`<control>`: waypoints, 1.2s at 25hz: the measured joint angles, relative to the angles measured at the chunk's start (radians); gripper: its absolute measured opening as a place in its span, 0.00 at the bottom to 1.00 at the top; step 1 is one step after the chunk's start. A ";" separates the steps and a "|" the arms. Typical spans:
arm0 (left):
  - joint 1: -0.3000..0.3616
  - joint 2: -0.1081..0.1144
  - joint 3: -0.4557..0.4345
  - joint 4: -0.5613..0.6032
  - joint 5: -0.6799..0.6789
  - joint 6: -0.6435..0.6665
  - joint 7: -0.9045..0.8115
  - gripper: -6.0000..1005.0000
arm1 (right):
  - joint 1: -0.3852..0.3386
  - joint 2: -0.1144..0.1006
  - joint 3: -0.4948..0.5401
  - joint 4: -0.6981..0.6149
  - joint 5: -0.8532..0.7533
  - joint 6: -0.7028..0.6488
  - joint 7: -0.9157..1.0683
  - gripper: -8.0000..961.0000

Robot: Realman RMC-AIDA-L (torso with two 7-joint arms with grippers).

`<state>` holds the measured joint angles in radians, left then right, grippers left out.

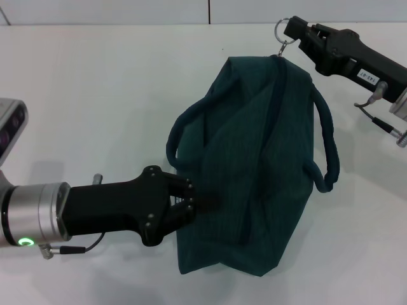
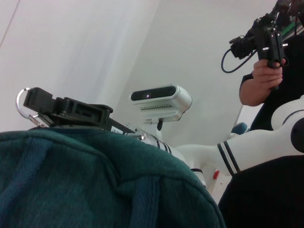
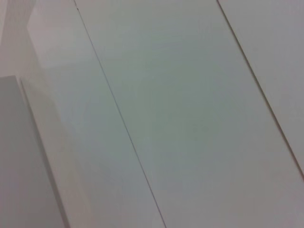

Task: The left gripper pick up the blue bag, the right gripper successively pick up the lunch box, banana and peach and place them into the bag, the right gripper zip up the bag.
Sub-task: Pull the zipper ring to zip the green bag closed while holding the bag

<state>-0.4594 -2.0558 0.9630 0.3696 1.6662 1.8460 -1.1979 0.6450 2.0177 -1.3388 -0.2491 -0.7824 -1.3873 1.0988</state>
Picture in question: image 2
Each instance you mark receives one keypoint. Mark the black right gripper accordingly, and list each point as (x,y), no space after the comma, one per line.
(95,116)

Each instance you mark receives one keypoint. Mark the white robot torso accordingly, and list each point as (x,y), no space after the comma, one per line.
(206,161)

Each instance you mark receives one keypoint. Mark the blue chair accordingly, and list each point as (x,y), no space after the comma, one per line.
(240,128)

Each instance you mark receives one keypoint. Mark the black handheld teleoperation controller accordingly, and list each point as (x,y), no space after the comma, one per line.
(268,40)

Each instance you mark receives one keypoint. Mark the dark teal insulated lunch bag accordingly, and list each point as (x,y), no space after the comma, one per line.
(83,180)

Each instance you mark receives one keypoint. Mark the white robot head camera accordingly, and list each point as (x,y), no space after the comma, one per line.
(161,99)

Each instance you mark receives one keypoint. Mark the person's bare hand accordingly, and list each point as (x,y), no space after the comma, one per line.
(266,73)

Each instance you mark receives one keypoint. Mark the green bar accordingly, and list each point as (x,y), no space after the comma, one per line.
(291,26)

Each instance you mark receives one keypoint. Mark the red emergency stop button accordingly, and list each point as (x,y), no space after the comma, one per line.
(215,175)

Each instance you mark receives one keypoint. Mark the person's black clothed body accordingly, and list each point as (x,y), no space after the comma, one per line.
(287,71)

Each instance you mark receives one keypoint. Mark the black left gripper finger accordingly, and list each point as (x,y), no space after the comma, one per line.
(266,194)

